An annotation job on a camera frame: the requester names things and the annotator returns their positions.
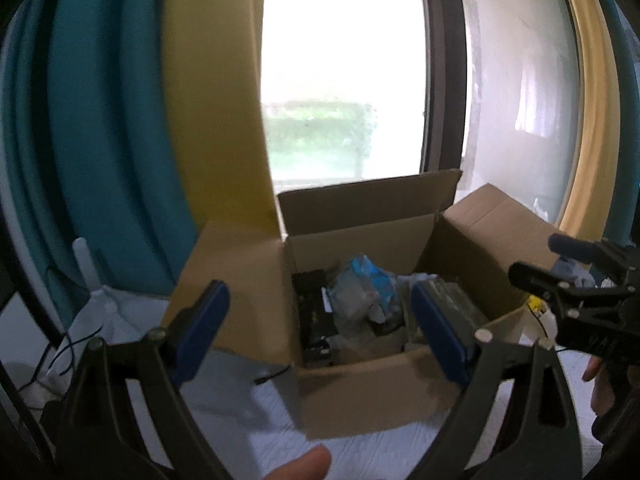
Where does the brown cardboard box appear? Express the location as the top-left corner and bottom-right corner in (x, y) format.
(165, 169), (556, 439)

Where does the person's right hand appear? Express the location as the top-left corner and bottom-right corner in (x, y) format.
(582, 356), (615, 417)

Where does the black snack packet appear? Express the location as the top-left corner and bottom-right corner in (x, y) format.
(292, 270), (337, 366)

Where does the yellow curtain left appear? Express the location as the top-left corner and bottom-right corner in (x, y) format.
(162, 0), (280, 234)

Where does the white small appliance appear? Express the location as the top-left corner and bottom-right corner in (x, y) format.
(527, 304), (558, 341)

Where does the white tablecloth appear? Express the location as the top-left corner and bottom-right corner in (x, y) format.
(19, 284), (601, 480)

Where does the clear zip snack bag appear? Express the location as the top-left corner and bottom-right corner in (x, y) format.
(329, 318), (408, 365)

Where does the dark window frame post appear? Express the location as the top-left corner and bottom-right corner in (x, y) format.
(421, 0), (468, 171)

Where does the teal curtain left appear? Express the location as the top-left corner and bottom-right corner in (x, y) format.
(1, 0), (198, 326)

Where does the yellow curtain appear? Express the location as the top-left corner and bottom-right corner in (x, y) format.
(560, 0), (620, 240)
(162, 0), (280, 234)

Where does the black cable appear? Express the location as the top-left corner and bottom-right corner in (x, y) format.
(19, 263), (106, 411)

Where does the yellow curtain right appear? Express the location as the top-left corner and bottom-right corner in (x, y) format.
(560, 0), (620, 240)

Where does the person's left hand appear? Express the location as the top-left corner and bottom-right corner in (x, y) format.
(265, 444), (332, 480)

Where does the white wifi router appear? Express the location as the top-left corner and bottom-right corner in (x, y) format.
(72, 237), (120, 323)

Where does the light blue snack bag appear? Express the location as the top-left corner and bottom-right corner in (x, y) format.
(326, 255), (404, 336)

